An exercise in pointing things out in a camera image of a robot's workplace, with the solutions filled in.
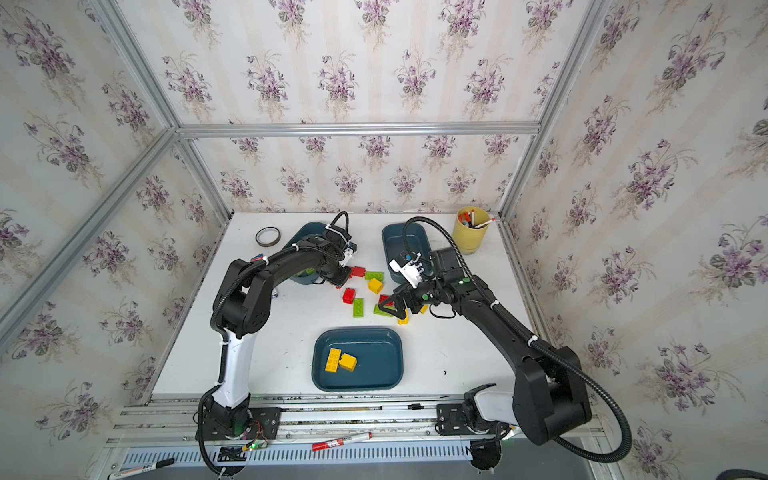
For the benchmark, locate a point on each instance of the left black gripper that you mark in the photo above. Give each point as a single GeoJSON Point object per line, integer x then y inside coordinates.
{"type": "Point", "coordinates": [339, 274]}

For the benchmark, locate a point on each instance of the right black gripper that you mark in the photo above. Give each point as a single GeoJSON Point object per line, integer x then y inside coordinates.
{"type": "Point", "coordinates": [411, 295]}

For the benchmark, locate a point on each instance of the red lego brick back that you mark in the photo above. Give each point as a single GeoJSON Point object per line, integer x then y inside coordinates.
{"type": "Point", "coordinates": [358, 272]}

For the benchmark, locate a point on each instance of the small yellow lego brick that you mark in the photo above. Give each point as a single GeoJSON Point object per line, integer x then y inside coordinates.
{"type": "Point", "coordinates": [348, 362]}

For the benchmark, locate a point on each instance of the long yellow lego brick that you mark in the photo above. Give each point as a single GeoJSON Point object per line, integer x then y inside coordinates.
{"type": "Point", "coordinates": [332, 362]}

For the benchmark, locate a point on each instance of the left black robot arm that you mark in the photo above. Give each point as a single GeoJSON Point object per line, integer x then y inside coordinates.
{"type": "Point", "coordinates": [241, 308]}

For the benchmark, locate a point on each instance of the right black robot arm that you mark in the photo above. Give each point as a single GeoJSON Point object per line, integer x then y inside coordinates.
{"type": "Point", "coordinates": [550, 396]}

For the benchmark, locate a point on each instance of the green lego brick under red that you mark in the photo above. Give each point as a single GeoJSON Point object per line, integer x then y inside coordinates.
{"type": "Point", "coordinates": [378, 311]}

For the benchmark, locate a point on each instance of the yellow lego brick centre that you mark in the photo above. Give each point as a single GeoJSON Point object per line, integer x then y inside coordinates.
{"type": "Point", "coordinates": [375, 286]}

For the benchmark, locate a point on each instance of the green lego brick back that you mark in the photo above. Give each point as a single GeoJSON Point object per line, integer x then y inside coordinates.
{"type": "Point", "coordinates": [378, 275]}

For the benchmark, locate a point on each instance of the green lego brick upright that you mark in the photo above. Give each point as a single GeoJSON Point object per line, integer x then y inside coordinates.
{"type": "Point", "coordinates": [358, 308]}

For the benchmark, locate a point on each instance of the teal bin back left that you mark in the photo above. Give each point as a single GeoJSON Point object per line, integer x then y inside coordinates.
{"type": "Point", "coordinates": [310, 228]}

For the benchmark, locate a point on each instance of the teal bin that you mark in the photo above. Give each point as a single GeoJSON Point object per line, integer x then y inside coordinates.
{"type": "Point", "coordinates": [310, 228]}
{"type": "Point", "coordinates": [379, 355]}
{"type": "Point", "coordinates": [394, 238]}

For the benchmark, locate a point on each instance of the teal bin back right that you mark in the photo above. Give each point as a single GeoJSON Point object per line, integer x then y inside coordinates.
{"type": "Point", "coordinates": [394, 238]}

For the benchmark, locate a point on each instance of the brown tape roll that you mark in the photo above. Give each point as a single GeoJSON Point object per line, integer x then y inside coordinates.
{"type": "Point", "coordinates": [268, 236]}

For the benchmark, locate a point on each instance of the teal bin front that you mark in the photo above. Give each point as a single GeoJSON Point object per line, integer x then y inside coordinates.
{"type": "Point", "coordinates": [379, 355]}

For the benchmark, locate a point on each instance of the yellow pen cup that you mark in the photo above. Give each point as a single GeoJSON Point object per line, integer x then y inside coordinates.
{"type": "Point", "coordinates": [470, 227]}

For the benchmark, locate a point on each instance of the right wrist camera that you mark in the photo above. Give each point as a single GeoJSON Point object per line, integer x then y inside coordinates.
{"type": "Point", "coordinates": [414, 269]}

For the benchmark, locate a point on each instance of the red marker on rail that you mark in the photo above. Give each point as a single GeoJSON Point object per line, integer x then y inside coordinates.
{"type": "Point", "coordinates": [339, 442]}

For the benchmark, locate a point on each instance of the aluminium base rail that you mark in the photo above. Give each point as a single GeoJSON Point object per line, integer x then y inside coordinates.
{"type": "Point", "coordinates": [405, 429]}

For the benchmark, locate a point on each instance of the black marker on rail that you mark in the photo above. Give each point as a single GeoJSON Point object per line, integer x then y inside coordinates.
{"type": "Point", "coordinates": [124, 474]}

